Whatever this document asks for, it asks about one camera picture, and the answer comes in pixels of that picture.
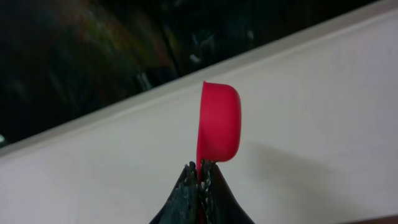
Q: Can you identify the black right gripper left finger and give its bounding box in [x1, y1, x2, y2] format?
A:
[149, 161, 199, 224]

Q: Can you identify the red measuring scoop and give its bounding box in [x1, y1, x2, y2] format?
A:
[195, 80, 243, 224]

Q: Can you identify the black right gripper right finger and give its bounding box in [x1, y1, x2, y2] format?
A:
[201, 160, 254, 224]

